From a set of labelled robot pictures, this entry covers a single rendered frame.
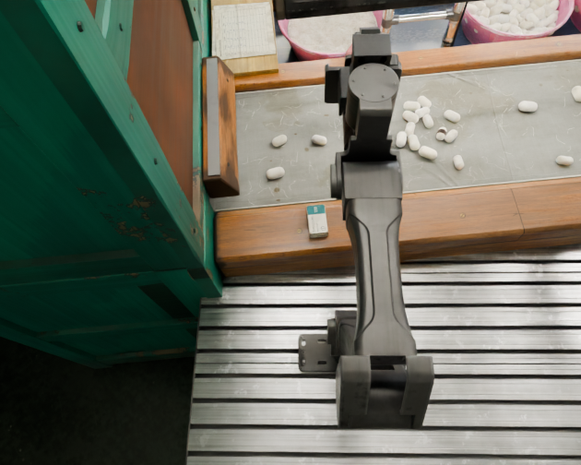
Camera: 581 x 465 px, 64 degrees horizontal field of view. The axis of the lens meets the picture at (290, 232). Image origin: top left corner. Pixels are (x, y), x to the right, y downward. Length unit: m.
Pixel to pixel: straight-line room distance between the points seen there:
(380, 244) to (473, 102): 0.67
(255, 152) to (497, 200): 0.50
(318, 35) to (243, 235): 0.57
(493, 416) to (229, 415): 0.48
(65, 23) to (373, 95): 0.31
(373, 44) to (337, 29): 0.68
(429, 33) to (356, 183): 0.85
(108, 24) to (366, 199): 0.32
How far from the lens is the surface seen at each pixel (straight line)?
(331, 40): 1.23
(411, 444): 0.93
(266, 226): 0.91
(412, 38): 1.34
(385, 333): 0.49
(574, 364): 1.04
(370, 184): 0.56
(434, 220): 0.94
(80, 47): 0.44
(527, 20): 1.37
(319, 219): 0.89
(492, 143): 1.09
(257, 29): 1.20
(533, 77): 1.24
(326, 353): 0.92
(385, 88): 0.55
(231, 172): 0.90
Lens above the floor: 1.58
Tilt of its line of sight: 66 degrees down
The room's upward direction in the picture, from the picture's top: 6 degrees counter-clockwise
